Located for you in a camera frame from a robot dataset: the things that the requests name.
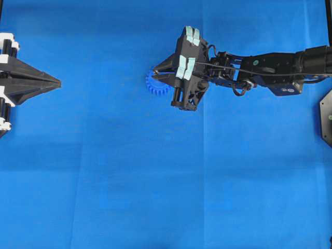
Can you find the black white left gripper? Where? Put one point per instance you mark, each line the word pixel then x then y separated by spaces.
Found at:
pixel 16 91

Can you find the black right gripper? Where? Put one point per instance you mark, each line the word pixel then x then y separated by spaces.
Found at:
pixel 188 63

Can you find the blue small gear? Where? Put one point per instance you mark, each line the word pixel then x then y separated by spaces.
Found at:
pixel 155 87

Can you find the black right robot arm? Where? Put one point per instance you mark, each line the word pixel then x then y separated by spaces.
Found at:
pixel 283 74

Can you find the blue table mat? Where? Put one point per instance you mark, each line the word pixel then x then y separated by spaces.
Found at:
pixel 103 163

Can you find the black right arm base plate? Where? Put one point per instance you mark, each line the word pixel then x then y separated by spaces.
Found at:
pixel 325 118

